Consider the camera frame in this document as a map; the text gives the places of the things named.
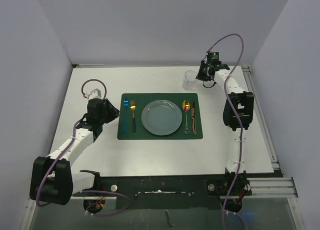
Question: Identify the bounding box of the clear plastic cup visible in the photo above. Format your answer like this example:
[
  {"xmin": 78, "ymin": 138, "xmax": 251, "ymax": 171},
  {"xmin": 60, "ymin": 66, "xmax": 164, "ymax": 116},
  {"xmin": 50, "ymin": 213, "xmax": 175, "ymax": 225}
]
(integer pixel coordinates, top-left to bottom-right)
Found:
[{"xmin": 182, "ymin": 70, "xmax": 197, "ymax": 90}]

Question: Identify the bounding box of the blue plastic spoon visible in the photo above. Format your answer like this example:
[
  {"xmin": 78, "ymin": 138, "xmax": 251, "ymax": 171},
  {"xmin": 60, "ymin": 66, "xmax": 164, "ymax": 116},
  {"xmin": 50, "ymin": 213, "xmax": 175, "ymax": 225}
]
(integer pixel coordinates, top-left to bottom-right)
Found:
[{"xmin": 123, "ymin": 98, "xmax": 129, "ymax": 133}]

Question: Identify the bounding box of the gold fork green handle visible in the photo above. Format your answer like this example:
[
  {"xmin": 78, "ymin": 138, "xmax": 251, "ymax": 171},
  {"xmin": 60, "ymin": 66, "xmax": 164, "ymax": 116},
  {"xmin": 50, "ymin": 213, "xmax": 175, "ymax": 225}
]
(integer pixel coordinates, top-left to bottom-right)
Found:
[{"xmin": 130, "ymin": 100, "xmax": 136, "ymax": 132}]

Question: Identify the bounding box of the dark green placemat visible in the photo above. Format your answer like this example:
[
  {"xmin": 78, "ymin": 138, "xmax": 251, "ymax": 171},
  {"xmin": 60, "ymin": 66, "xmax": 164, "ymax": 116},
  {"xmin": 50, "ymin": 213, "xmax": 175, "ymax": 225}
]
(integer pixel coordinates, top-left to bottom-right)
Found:
[{"xmin": 117, "ymin": 92, "xmax": 203, "ymax": 140}]

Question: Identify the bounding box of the copper knife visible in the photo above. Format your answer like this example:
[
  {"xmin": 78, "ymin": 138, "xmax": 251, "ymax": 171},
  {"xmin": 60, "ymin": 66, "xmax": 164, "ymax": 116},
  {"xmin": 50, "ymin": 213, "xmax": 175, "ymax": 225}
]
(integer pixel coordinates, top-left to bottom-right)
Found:
[{"xmin": 191, "ymin": 102, "xmax": 197, "ymax": 135}]

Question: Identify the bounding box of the gold iridescent spoon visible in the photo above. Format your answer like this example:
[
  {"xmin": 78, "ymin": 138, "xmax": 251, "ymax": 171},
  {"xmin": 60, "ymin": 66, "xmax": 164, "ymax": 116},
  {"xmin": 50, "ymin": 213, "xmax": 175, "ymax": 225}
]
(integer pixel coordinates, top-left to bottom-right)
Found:
[{"xmin": 182, "ymin": 100, "xmax": 191, "ymax": 134}]

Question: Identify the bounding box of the teal round plate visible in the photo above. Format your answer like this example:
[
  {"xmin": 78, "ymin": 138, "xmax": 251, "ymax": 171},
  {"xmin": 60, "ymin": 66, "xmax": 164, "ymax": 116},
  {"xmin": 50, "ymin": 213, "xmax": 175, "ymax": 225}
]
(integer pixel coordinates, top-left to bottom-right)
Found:
[{"xmin": 141, "ymin": 100, "xmax": 183, "ymax": 136}]

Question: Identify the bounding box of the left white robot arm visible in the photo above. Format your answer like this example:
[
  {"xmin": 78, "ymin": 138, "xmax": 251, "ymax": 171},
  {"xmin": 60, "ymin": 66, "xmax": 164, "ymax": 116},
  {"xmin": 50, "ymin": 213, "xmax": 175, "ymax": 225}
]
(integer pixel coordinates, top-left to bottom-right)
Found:
[{"xmin": 29, "ymin": 98, "xmax": 120, "ymax": 207}]

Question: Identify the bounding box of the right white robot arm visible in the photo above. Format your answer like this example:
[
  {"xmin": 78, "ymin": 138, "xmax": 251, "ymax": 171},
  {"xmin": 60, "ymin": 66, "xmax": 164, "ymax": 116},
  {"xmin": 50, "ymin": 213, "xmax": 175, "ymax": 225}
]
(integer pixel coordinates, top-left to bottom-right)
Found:
[{"xmin": 196, "ymin": 60, "xmax": 255, "ymax": 174}]

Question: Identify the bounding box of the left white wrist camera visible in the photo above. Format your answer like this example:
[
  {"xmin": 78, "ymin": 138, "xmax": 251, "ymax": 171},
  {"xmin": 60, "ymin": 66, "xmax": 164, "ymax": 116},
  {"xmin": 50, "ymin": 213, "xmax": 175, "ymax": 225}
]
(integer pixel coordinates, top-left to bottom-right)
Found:
[{"xmin": 87, "ymin": 88, "xmax": 102, "ymax": 100}]

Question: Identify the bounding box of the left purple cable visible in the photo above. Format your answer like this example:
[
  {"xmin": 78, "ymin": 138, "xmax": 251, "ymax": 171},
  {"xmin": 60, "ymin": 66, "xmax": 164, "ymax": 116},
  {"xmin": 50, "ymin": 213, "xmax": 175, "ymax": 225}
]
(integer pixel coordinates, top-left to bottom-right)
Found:
[{"xmin": 35, "ymin": 78, "xmax": 132, "ymax": 218}]

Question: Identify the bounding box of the purple cable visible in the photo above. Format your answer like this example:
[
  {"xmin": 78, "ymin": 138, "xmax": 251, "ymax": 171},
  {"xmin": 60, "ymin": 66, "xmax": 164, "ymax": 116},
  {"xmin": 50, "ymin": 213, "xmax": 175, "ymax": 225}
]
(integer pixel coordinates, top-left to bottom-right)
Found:
[
  {"xmin": 35, "ymin": 78, "xmax": 132, "ymax": 218},
  {"xmin": 206, "ymin": 34, "xmax": 245, "ymax": 230}
]

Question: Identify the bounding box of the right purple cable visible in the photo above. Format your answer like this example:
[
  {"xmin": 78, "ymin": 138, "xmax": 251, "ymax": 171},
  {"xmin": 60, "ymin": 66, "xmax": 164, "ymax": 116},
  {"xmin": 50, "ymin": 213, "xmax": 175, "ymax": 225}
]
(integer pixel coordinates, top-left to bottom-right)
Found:
[{"xmin": 206, "ymin": 34, "xmax": 245, "ymax": 230}]

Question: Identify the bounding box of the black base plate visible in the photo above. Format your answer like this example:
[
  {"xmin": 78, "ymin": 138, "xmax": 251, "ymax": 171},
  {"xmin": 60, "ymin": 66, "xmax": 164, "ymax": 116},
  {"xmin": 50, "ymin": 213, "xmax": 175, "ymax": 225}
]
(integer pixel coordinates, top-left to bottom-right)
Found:
[{"xmin": 75, "ymin": 174, "xmax": 252, "ymax": 211}]

